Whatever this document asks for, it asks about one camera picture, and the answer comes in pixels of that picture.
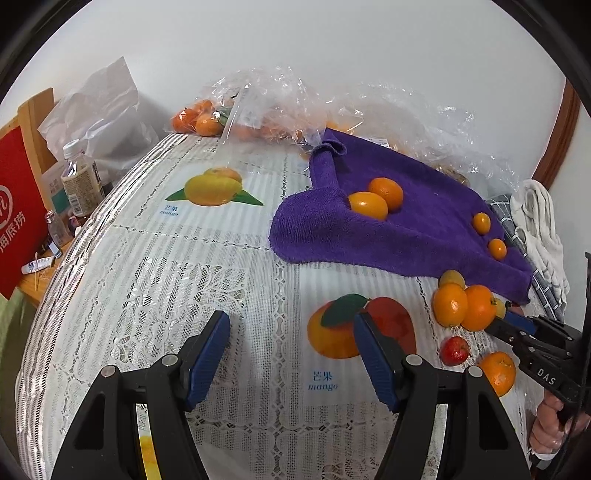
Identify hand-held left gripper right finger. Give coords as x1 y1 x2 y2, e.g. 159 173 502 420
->
353 311 532 480

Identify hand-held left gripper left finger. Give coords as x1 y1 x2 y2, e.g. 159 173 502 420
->
50 310 232 480

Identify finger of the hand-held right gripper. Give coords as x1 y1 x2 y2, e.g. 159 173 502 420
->
486 318 539 358
505 302 583 342

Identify small red fruit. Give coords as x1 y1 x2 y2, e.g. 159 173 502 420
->
439 336 470 367

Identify person's right hand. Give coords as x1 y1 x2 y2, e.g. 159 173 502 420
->
529 396 591 462

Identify white striped towel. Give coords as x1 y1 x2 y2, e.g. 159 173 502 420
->
510 179 571 305

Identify grey checked cloth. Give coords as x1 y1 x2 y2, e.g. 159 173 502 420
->
485 194 571 324

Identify purple towel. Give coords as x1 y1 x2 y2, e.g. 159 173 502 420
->
269 128 533 305

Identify wooden side table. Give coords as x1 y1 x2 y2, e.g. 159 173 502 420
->
16 226 88 308

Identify small glass bottle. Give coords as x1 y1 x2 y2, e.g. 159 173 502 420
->
45 210 75 247

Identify light green cloth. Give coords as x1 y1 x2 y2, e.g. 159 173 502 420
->
0 286 47 444

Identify clear plastic bottle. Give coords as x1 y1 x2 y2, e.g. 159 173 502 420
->
60 139 106 219

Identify bagged mandarin oranges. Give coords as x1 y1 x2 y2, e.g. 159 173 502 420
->
231 122 305 141
171 99 227 138

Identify white teal carton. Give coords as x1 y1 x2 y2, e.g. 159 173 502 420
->
41 161 70 217

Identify red paper bag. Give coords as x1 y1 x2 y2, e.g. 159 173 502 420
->
0 126 51 300

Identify large clear plastic bag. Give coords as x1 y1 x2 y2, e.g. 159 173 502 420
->
222 65 522 195

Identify small clear plastic bag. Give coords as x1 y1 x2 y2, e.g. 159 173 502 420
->
168 67 259 146

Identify white plastic bag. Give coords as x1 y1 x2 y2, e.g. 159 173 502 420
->
37 56 160 174

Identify wooden board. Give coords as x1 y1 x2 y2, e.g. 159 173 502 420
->
0 88 58 176

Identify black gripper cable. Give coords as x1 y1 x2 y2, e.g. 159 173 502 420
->
583 251 591 342

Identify brown wooden door frame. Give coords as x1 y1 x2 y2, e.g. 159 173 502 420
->
533 78 581 190

